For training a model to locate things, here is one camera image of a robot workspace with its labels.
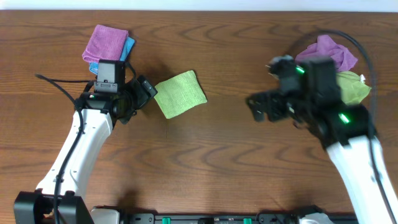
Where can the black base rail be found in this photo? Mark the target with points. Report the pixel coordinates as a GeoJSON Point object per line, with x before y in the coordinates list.
{"type": "Point", "coordinates": [311, 214]}

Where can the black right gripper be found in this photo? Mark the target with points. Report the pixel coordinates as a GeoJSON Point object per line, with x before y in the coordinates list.
{"type": "Point", "coordinates": [272, 98]}

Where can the folded purple cloth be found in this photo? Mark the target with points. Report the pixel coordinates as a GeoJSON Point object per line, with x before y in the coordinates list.
{"type": "Point", "coordinates": [105, 43]}

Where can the folded blue cloth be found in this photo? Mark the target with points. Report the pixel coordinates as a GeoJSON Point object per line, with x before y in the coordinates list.
{"type": "Point", "coordinates": [128, 45]}

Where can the crumpled green cloth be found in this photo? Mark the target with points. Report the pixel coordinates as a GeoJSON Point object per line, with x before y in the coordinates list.
{"type": "Point", "coordinates": [353, 87]}

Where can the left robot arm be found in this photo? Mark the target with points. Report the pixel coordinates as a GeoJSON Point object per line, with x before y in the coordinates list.
{"type": "Point", "coordinates": [106, 100]}

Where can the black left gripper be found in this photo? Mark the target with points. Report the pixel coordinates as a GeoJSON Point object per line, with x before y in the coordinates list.
{"type": "Point", "coordinates": [143, 96]}

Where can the green microfiber cloth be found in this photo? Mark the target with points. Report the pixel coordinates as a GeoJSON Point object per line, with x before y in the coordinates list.
{"type": "Point", "coordinates": [179, 94]}

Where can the crumpled purple cloth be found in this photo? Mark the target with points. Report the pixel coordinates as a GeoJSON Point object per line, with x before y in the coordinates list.
{"type": "Point", "coordinates": [326, 46]}

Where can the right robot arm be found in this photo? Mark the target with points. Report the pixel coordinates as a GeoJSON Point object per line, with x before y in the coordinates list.
{"type": "Point", "coordinates": [309, 93]}

